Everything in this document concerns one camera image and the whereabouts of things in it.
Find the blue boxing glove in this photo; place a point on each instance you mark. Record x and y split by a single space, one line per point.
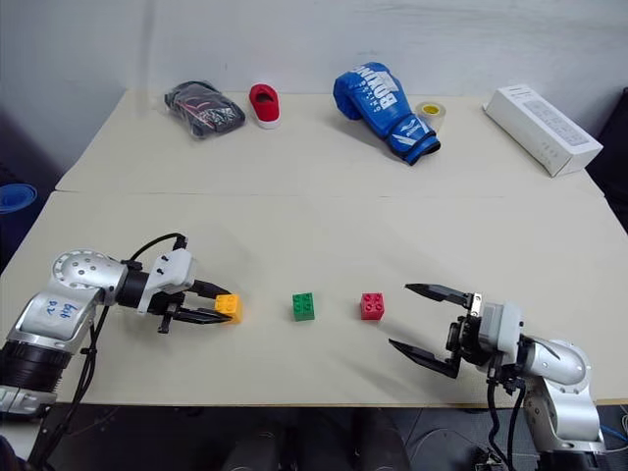
380 105

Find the red toy brick cube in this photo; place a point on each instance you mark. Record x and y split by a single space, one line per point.
372 306

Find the tape roll with yellow core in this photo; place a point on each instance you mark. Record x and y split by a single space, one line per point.
432 115

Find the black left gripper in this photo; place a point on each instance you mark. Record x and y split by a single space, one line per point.
168 306

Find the long white cardboard box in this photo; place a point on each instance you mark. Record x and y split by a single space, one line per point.
544 130

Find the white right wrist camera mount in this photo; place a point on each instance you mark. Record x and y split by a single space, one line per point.
500 329

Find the blue round container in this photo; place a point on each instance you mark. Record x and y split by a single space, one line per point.
15 196

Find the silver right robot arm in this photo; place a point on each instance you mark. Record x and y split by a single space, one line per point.
564 373

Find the yellow toy brick cube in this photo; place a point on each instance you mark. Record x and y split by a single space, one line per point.
229 306

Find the green toy brick cube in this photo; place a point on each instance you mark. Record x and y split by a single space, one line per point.
304 307

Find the red slip-on shoe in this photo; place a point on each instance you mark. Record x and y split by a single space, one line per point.
267 114

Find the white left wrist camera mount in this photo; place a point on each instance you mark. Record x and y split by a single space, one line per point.
172 272

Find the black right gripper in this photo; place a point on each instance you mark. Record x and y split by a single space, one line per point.
465 338

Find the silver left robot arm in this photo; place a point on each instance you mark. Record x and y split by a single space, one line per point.
54 314

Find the black gloves in plastic bag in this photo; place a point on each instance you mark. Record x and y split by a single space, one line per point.
206 110

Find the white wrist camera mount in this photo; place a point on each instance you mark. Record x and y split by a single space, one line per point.
500 329
172 272

